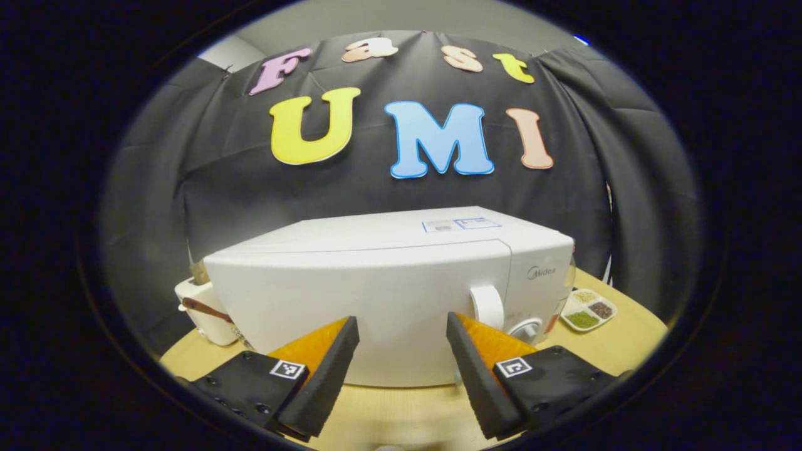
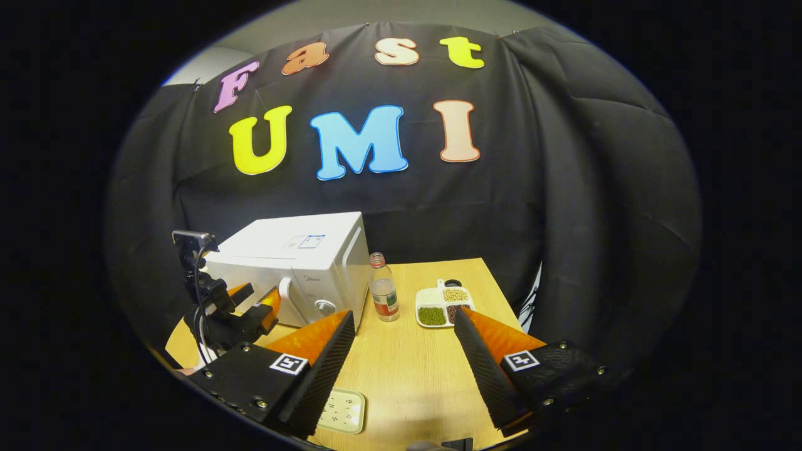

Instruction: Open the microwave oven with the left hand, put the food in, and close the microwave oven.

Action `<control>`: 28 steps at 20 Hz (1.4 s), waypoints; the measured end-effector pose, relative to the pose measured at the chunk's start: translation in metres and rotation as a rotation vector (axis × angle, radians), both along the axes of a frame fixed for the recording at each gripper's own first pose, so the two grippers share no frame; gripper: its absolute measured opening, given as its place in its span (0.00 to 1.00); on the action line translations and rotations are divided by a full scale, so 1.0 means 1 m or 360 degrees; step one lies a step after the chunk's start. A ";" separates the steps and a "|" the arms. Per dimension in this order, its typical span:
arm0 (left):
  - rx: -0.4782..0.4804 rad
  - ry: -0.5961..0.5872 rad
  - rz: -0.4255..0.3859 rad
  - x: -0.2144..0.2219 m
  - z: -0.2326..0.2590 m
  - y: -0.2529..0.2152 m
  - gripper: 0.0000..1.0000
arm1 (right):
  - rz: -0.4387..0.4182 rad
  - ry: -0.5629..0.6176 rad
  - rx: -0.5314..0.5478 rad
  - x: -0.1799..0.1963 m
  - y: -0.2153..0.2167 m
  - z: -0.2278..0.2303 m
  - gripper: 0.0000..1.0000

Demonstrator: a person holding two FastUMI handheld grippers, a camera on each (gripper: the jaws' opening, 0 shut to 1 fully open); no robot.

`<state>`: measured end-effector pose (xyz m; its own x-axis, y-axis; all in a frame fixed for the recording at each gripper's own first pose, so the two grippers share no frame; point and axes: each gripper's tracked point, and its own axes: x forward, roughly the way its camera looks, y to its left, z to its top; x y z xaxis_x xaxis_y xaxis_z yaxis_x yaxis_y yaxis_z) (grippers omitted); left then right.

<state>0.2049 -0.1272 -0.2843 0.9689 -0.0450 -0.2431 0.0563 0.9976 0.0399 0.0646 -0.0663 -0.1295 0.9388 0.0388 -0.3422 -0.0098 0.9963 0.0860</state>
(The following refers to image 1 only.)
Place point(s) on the brown bread slice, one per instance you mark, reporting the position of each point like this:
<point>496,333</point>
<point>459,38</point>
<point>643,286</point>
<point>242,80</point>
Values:
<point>199,274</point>

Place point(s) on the white sectioned plate with grains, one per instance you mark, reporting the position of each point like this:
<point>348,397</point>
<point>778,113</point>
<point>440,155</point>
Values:
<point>589,310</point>

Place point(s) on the white toaster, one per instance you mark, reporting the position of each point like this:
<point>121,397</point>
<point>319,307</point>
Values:
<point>203,326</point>

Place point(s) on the black backdrop cloth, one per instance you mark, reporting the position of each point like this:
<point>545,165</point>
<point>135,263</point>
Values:
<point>639,188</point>

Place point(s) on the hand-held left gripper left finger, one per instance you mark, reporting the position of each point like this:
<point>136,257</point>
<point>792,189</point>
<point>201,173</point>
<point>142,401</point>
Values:
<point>322,382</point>

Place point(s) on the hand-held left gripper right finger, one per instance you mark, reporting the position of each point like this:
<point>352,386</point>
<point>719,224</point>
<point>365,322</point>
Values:
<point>479,382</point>

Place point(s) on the small ceiling light panel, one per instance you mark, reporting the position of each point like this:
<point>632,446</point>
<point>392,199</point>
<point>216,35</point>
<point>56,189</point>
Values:
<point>581,41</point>

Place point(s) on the brown wooden spoon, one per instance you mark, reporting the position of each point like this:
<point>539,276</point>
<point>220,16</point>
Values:
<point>203,308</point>

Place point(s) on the white microwave oven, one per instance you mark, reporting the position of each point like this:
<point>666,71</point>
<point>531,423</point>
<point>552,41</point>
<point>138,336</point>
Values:
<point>376,282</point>

